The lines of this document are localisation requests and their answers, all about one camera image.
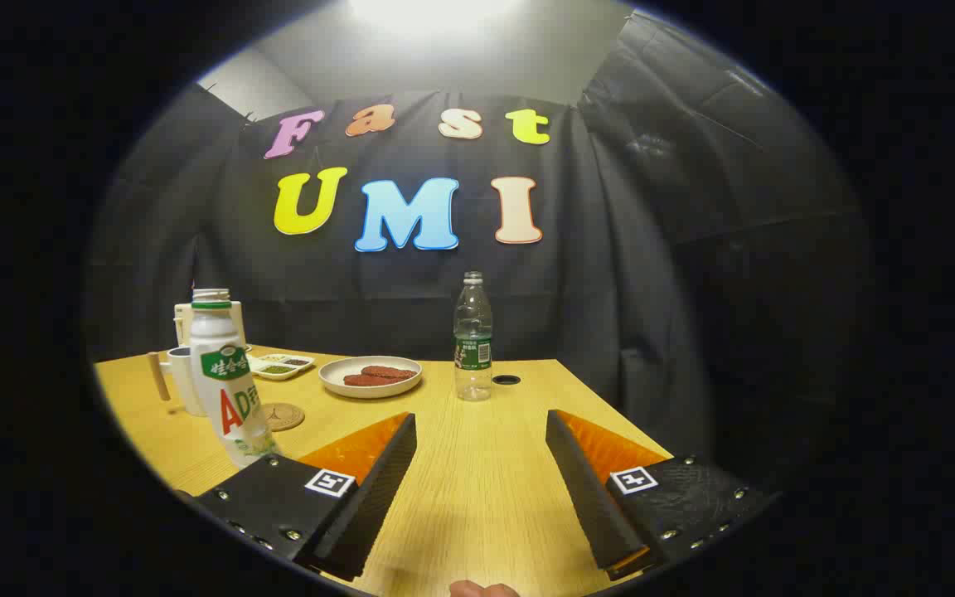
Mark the white cup with wooden handle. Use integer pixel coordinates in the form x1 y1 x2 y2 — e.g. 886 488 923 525
146 346 207 418

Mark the white divided dish with beans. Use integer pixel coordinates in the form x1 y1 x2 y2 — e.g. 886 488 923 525
247 353 316 381

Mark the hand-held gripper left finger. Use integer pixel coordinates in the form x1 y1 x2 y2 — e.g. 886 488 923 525
196 412 418 583

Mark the black backdrop cloth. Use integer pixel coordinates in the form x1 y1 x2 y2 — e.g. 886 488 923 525
84 8 872 498

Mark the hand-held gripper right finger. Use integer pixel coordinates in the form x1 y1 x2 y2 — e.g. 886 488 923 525
545 409 777 581

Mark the white round plate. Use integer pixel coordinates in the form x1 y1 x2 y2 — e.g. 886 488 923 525
318 356 424 400

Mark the cream toaster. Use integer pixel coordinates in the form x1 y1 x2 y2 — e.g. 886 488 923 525
174 300 247 353

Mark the clear plastic water bottle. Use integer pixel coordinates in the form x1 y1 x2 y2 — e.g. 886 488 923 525
453 271 494 402

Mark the wooden table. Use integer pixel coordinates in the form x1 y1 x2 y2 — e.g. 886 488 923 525
95 347 677 597

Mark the round cork coaster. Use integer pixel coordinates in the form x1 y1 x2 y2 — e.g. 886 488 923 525
262 403 306 432

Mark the white juice bottle green label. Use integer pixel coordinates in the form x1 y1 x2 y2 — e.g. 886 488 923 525
187 289 280 470

